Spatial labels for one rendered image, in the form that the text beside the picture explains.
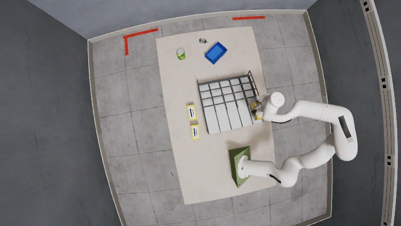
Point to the green and yellow drink can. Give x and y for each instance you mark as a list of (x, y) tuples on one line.
[(181, 54)]

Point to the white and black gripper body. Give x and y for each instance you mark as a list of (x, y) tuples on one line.
[(259, 110)]

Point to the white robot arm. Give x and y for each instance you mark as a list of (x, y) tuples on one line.
[(342, 141)]

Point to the blue open tray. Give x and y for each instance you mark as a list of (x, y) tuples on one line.
[(216, 52)]

